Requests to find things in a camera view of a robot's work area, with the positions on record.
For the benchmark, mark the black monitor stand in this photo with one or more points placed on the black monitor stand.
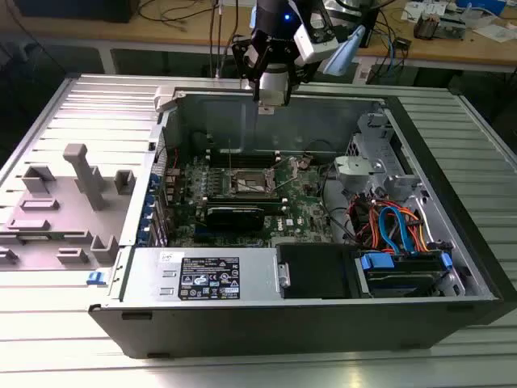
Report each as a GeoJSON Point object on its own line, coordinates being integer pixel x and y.
{"type": "Point", "coordinates": [371, 16]}

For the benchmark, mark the hard disk in blue carrier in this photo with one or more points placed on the hard disk in blue carrier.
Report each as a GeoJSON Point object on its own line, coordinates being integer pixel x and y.
{"type": "Point", "coordinates": [404, 279]}

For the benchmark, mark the grey plastic parts rack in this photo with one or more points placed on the grey plastic parts rack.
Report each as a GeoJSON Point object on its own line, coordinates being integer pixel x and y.
{"type": "Point", "coordinates": [60, 210]}

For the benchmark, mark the thin metal locking lever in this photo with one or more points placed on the thin metal locking lever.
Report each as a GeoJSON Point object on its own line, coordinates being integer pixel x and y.
{"type": "Point", "coordinates": [285, 174]}
{"type": "Point", "coordinates": [229, 157]}

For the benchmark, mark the black RAM slot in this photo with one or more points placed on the black RAM slot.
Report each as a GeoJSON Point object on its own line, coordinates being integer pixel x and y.
{"type": "Point", "coordinates": [250, 163]}
{"type": "Point", "coordinates": [242, 198]}
{"type": "Point", "coordinates": [274, 210]}
{"type": "Point", "coordinates": [250, 153]}

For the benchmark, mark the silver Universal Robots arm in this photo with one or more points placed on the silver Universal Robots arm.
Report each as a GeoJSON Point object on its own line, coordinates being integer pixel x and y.
{"type": "Point", "coordinates": [343, 52]}

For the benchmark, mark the blue plastic case latch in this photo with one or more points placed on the blue plastic case latch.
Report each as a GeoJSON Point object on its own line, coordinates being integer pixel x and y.
{"type": "Point", "coordinates": [97, 278]}

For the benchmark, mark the silver CPU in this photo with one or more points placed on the silver CPU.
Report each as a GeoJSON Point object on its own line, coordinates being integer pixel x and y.
{"type": "Point", "coordinates": [270, 99]}

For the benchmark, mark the black box on desk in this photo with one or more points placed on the black box on desk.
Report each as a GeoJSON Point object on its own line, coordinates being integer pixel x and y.
{"type": "Point", "coordinates": [81, 10]}

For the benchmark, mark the round coin cell battery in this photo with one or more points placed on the round coin cell battery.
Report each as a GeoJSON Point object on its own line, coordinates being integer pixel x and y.
{"type": "Point", "coordinates": [303, 162]}

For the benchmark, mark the grey device on desk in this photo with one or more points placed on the grey device on desk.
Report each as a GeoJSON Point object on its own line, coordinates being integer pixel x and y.
{"type": "Point", "coordinates": [456, 28]}

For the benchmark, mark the open black PC case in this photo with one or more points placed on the open black PC case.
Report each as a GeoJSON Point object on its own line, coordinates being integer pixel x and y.
{"type": "Point", "coordinates": [282, 331]}

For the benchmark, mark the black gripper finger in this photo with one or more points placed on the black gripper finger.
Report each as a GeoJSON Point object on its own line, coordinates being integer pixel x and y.
{"type": "Point", "coordinates": [248, 56]}
{"type": "Point", "coordinates": [295, 64]}

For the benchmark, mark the plain white sheet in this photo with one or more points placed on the plain white sheet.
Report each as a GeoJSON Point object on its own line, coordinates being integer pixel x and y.
{"type": "Point", "coordinates": [497, 32]}

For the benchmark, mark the finned heatsink on desk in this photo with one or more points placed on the finned heatsink on desk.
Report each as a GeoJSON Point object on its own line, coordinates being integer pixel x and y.
{"type": "Point", "coordinates": [426, 26]}

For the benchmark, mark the silver metal latch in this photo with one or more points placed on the silver metal latch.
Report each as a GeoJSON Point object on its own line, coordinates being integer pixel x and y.
{"type": "Point", "coordinates": [282, 275]}

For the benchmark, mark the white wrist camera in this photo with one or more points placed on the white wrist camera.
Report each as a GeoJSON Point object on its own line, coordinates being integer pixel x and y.
{"type": "Point", "coordinates": [313, 44]}

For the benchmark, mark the black graphics card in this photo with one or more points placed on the black graphics card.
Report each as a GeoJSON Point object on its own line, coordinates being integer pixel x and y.
{"type": "Point", "coordinates": [234, 220]}

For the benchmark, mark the CPU socket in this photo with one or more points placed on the CPU socket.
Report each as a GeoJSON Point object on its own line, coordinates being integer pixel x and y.
{"type": "Point", "coordinates": [250, 180]}

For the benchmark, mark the wooden desk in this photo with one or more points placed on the wooden desk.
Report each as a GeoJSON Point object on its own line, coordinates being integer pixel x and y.
{"type": "Point", "coordinates": [444, 54]}

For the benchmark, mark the silver power supply with label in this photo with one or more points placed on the silver power supply with label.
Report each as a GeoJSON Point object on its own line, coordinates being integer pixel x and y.
{"type": "Point", "coordinates": [250, 279]}

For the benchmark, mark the small black box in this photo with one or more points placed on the small black box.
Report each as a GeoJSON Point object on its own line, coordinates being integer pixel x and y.
{"type": "Point", "coordinates": [402, 43]}

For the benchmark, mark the printed white papers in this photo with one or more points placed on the printed white papers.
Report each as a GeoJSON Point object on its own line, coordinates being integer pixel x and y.
{"type": "Point", "coordinates": [424, 10]}

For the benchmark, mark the green motherboard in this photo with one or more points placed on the green motherboard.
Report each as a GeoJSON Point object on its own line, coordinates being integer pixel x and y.
{"type": "Point", "coordinates": [299, 218]}

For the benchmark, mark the silver metal drive cage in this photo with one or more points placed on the silver metal drive cage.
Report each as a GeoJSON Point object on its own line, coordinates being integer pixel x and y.
{"type": "Point", "coordinates": [371, 137]}

